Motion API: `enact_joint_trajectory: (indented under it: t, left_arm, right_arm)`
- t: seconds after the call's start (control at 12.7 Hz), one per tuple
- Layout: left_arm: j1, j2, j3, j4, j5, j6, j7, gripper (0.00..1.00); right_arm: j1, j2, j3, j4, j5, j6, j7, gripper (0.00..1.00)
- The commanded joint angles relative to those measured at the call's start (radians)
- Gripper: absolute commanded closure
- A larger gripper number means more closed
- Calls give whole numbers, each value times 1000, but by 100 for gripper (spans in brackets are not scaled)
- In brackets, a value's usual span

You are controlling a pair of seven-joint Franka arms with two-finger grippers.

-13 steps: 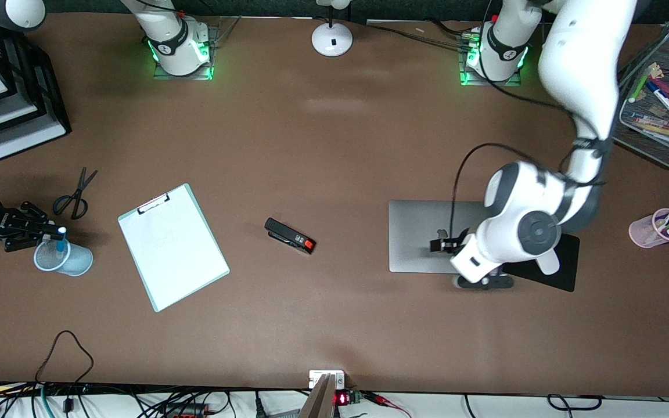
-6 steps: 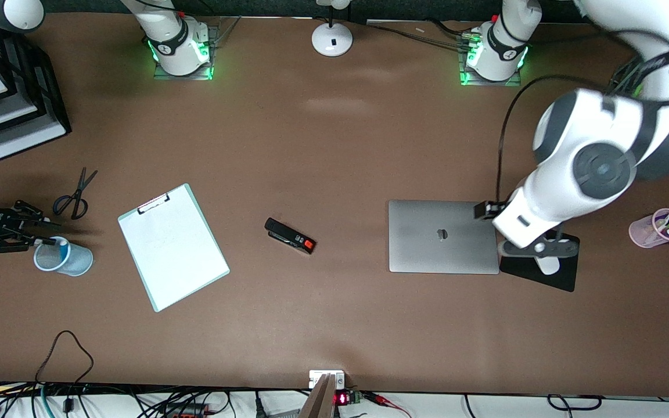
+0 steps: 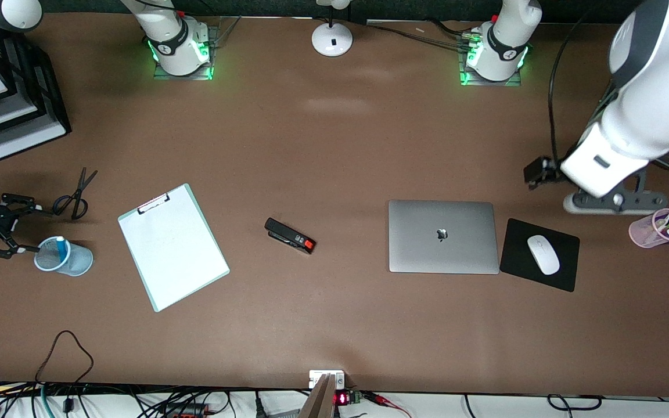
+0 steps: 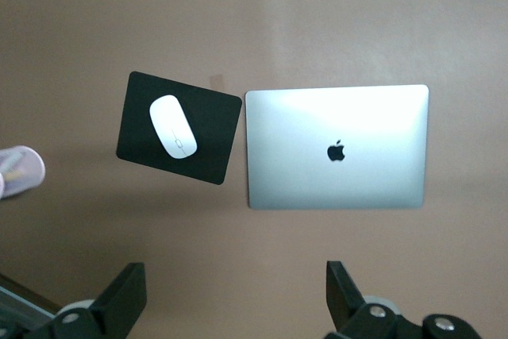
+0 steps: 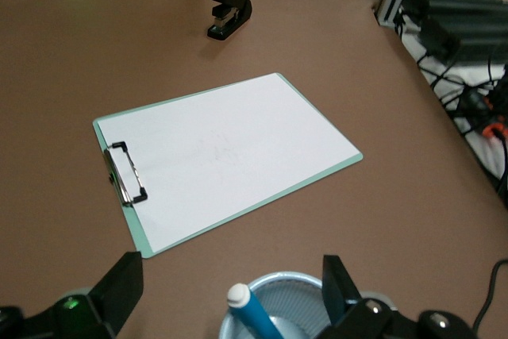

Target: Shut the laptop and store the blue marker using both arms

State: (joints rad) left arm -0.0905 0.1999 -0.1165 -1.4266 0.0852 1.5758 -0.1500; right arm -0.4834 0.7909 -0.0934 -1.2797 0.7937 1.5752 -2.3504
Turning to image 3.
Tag black table cable bundle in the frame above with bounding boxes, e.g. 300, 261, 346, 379
369, 22, 474, 54

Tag white round lamp base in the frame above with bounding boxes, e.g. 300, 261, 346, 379
311, 0, 354, 57

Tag black and blue scissors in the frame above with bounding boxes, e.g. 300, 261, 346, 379
52, 167, 99, 221

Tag white computer mouse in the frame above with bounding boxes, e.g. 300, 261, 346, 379
527, 235, 561, 276

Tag small white box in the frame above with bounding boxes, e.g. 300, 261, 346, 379
309, 370, 346, 390

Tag silver laptop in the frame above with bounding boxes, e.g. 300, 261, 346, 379
388, 200, 500, 275

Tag teal cable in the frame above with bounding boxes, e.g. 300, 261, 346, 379
40, 383, 56, 418

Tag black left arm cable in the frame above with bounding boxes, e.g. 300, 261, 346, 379
548, 0, 599, 166

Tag black stacked document tray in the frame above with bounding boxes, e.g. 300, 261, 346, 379
0, 16, 73, 162

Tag black stapler with red end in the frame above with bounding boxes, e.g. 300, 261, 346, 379
264, 218, 316, 255

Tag light blue mesh pen cup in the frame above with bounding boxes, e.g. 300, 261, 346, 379
34, 236, 94, 277

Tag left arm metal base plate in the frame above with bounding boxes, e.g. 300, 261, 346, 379
458, 29, 523, 88

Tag red wire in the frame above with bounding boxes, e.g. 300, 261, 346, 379
364, 392, 412, 418

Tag wooden post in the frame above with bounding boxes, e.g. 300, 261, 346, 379
298, 374, 337, 418

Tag black looped floor cable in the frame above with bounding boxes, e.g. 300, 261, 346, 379
546, 394, 603, 418

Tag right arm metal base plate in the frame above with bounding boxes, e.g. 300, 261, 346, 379
153, 24, 216, 81

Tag pink translucent pen cup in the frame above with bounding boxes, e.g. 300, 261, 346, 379
628, 208, 669, 249

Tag mint green clipboard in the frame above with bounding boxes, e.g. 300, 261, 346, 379
117, 183, 231, 313

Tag thin dark looped cable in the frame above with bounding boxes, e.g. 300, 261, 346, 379
35, 330, 95, 385

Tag white paper sheet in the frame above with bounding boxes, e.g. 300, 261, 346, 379
118, 189, 228, 311

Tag metal clipboard clip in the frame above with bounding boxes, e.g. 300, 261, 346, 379
137, 193, 171, 214

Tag black mouse pad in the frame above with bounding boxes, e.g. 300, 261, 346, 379
499, 218, 581, 293

